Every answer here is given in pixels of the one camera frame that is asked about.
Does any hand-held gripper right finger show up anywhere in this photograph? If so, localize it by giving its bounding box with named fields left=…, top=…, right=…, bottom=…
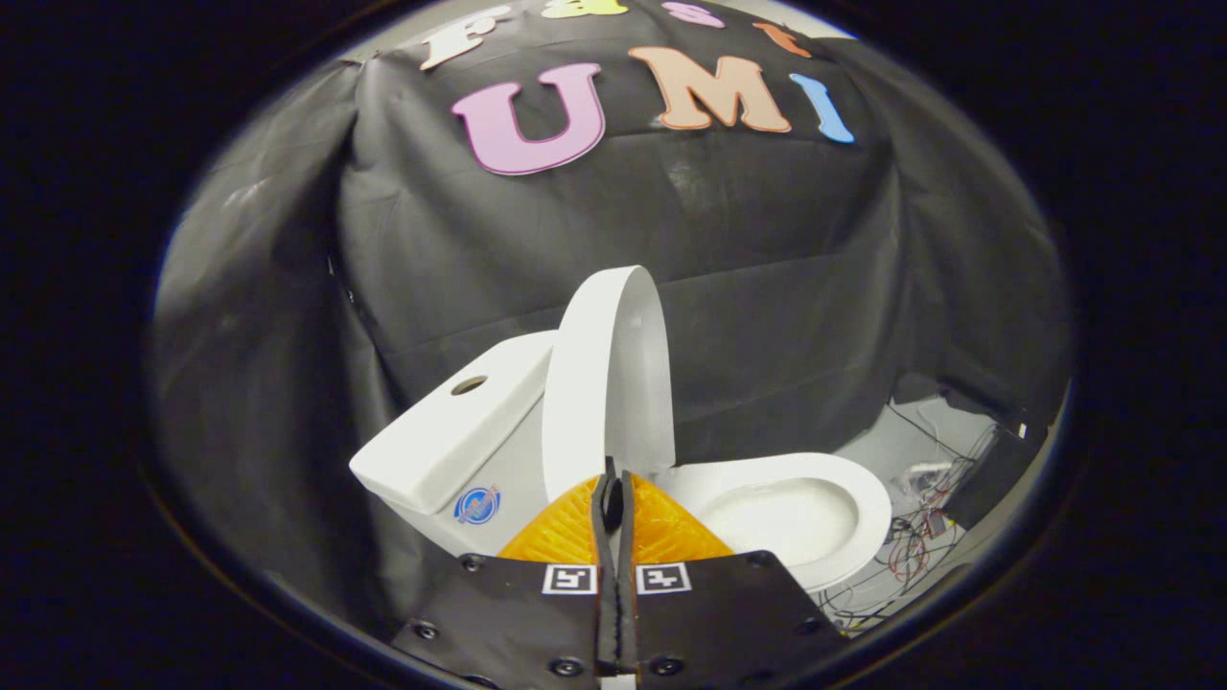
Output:
left=618, top=470, right=850, bottom=685

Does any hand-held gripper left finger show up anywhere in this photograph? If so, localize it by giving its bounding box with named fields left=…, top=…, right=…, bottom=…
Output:
left=393, top=458, right=615, bottom=687

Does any white toilet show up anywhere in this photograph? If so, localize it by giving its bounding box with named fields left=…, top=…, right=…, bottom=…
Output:
left=348, top=331, right=893, bottom=593

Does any black box with white label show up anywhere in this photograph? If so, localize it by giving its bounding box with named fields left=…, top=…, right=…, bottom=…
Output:
left=944, top=422, right=1032, bottom=534

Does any black backdrop cloth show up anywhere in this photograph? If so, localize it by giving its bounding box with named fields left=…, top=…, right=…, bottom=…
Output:
left=149, top=0, right=1073, bottom=614

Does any tangle of thin cables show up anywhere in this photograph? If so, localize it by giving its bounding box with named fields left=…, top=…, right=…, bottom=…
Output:
left=815, top=402, right=1003, bottom=635

